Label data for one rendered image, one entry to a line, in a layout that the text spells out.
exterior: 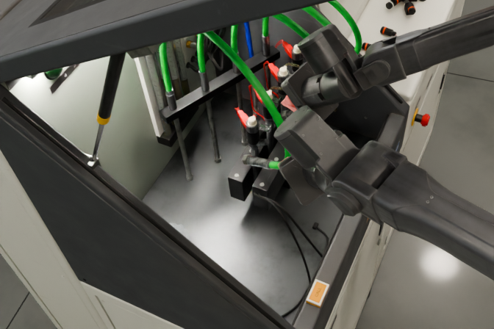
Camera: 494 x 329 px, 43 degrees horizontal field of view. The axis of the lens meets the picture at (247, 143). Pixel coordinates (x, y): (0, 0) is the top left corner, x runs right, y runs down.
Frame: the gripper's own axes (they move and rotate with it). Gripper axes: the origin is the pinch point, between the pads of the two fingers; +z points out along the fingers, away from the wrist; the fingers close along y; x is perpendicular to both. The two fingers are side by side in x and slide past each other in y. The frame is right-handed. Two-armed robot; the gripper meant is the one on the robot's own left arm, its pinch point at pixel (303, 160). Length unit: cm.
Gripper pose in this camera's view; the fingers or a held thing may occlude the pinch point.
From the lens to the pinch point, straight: 96.4
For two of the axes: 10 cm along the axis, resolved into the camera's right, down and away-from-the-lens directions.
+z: -1.9, -0.9, 9.8
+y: -8.2, 5.6, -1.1
